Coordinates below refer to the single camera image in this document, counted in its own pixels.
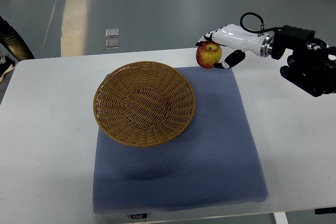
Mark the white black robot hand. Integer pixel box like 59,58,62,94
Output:
196,24,273,69

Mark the red yellow apple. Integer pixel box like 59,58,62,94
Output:
196,41,222,69

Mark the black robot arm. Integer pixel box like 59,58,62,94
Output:
271,25,335,97

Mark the woven wicker basket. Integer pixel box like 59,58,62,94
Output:
93,61,196,147

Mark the upper metal floor plate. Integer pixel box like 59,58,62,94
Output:
106,28,119,37

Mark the metal floor plate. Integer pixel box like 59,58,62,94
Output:
106,28,119,37
106,38,120,49

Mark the lower metal floor plate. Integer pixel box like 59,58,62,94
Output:
106,38,120,49

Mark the blue quilted mat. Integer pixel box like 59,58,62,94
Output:
93,67,268,214

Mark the white table leg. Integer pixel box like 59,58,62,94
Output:
273,212,289,224

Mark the black table control label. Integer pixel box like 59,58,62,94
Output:
130,213,148,219

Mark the black white sneaker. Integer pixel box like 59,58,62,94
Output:
0,55,16,82

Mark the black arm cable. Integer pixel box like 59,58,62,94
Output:
239,12,284,36

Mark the black table edge bracket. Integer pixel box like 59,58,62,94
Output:
314,207,336,215

